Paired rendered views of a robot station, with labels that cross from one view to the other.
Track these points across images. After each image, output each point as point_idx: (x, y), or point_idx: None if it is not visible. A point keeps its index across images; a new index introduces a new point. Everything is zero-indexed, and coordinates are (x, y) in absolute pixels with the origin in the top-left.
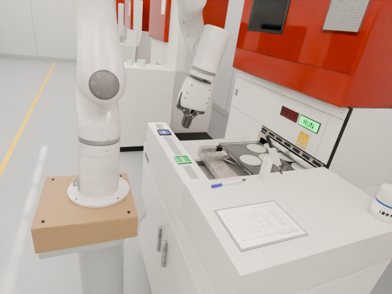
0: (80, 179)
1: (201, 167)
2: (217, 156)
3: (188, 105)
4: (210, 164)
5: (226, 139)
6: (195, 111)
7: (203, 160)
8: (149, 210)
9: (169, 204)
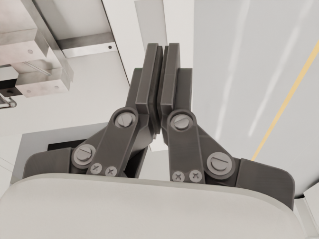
0: None
1: (60, 32)
2: (2, 45)
3: (212, 211)
4: (27, 12)
5: (8, 133)
6: (114, 167)
7: (52, 44)
8: None
9: None
